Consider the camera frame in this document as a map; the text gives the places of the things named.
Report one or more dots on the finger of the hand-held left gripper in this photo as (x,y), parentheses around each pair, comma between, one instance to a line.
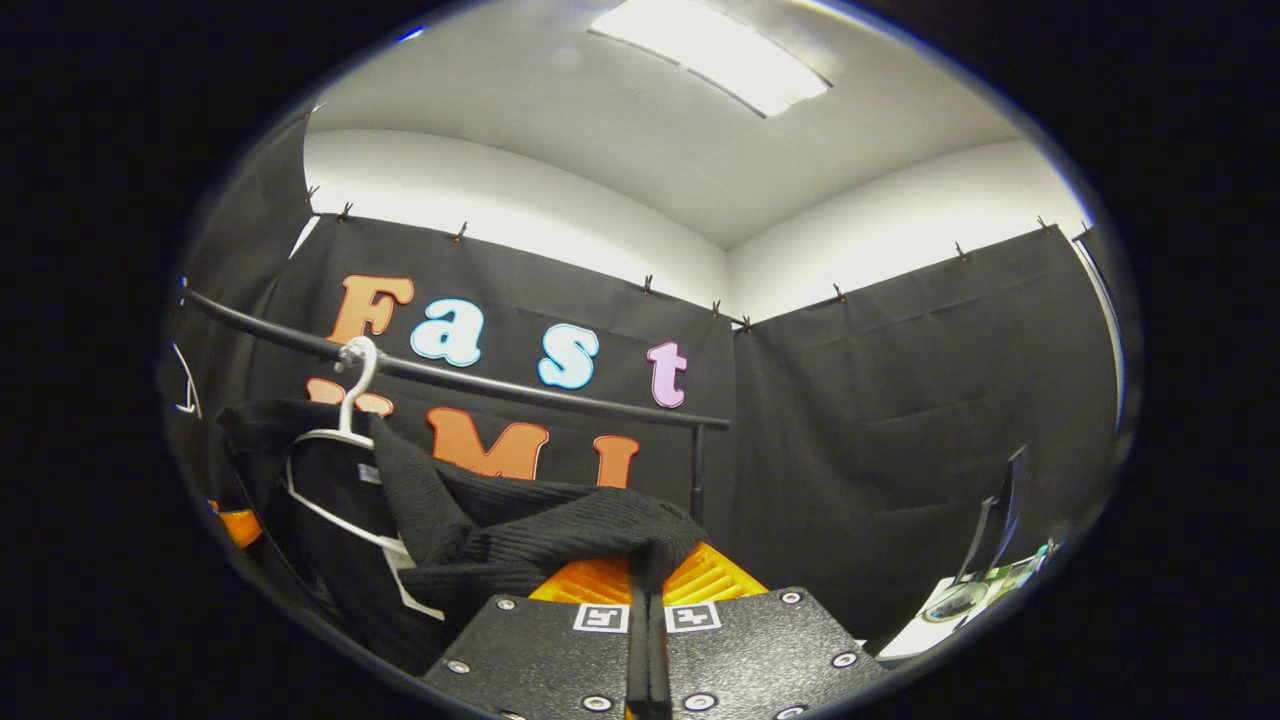
(240,525)

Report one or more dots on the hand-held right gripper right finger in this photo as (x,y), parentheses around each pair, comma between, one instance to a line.
(760,650)

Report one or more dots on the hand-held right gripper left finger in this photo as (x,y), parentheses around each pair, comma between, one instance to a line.
(540,660)

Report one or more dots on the black knit cardigan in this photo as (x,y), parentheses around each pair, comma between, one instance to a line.
(520,540)

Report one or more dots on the white clothes hanger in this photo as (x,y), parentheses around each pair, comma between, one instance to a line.
(345,438)
(186,372)

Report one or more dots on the black clothes rack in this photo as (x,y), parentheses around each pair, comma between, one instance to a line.
(520,391)

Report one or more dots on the white side table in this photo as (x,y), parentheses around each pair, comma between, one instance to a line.
(920,635)

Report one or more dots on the grey bowl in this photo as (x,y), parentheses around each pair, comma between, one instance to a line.
(955,602)

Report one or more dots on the black backdrop cloth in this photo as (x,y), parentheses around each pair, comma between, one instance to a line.
(880,420)

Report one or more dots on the black computer monitor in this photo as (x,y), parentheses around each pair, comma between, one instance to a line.
(995,530)

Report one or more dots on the ceiling light panel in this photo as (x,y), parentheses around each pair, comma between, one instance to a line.
(710,50)

